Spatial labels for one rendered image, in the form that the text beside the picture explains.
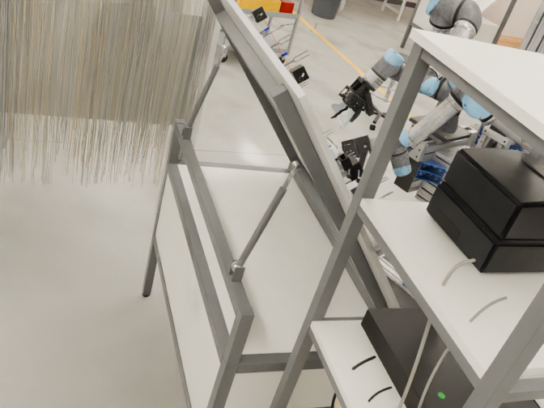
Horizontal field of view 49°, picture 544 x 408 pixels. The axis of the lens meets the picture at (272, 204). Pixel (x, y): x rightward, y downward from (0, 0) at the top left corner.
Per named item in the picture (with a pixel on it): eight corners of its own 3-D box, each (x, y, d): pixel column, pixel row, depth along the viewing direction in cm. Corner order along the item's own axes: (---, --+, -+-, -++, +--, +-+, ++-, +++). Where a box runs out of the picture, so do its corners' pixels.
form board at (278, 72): (410, 344, 192) (415, 341, 192) (298, 98, 127) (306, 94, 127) (296, 158, 283) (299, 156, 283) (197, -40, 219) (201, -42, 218)
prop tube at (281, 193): (239, 269, 176) (286, 187, 163) (240, 276, 173) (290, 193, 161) (229, 268, 174) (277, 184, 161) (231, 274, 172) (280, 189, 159)
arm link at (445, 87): (456, 114, 272) (469, 87, 265) (430, 102, 278) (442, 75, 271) (465, 110, 281) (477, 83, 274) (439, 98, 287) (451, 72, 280)
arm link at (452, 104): (473, 64, 242) (383, 141, 264) (477, 72, 232) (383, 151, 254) (491, 83, 244) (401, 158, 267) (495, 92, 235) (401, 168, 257)
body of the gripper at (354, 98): (336, 95, 234) (358, 72, 230) (349, 104, 240) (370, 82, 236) (344, 105, 229) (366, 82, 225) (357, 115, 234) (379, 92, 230)
